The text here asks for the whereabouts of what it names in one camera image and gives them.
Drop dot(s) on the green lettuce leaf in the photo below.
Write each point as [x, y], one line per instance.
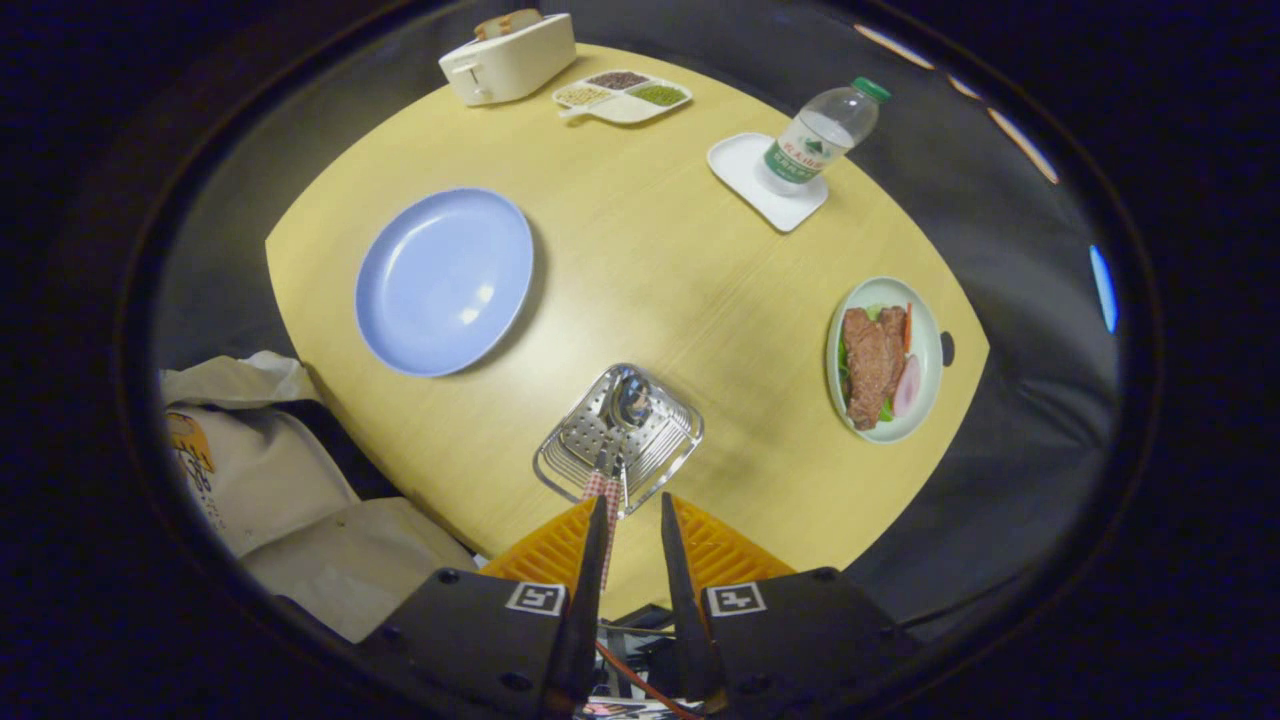
[886, 411]

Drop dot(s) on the perforated metal drain basket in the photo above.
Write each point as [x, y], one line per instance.
[670, 440]

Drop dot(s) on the blue plate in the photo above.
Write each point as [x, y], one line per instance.
[440, 285]

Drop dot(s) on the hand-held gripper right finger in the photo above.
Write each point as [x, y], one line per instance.
[680, 600]

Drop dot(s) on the clear green-capped water bottle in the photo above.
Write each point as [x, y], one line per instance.
[815, 140]

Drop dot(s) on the white square coaster tray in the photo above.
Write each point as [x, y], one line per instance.
[740, 165]

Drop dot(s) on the white divided dish with beans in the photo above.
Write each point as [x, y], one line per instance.
[625, 108]

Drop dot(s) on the toasted bread slice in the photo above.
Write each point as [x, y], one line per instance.
[524, 19]
[492, 30]

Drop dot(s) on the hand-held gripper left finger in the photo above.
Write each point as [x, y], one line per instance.
[590, 600]

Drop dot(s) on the pale green oval plate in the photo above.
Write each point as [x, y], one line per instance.
[925, 330]

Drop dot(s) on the pink ham slice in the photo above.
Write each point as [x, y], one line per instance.
[907, 386]

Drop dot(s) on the brown steak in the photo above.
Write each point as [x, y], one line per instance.
[868, 365]

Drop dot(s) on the orange carrot stick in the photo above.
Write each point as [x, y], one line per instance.
[908, 328]

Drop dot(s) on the cream toaster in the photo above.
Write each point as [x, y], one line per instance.
[515, 65]

